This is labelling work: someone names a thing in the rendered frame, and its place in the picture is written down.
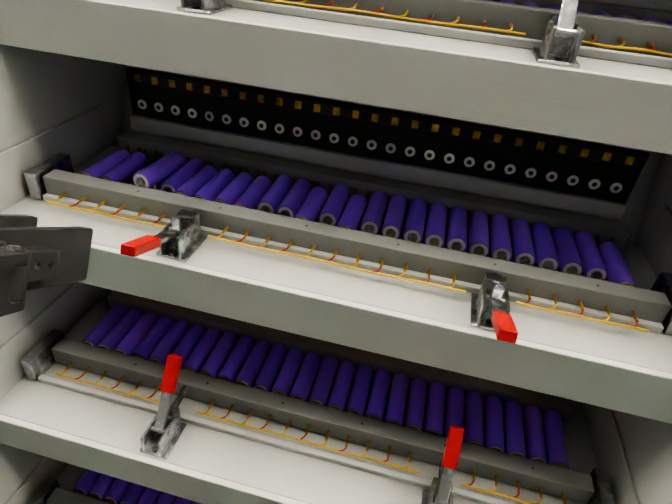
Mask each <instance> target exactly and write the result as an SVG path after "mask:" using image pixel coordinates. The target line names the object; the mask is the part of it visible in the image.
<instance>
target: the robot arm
mask: <svg viewBox="0 0 672 504"><path fill-rule="evenodd" d="M37 222H38V218H37V217H34V216H31V215H26V214H0V317H3V316H6V315H10V314H13V313H17V312H20V311H23V310H24V307H25V300H26V292H27V291H28V290H34V289H39V288H45V287H50V286H56V285H62V284H67V283H73V282H78V281H84V280H85V279H86V277H87V271H88V264H89V257H90V250H91V243H92V236H93V229H92V228H87V227H81V226H72V227H37Z"/></svg>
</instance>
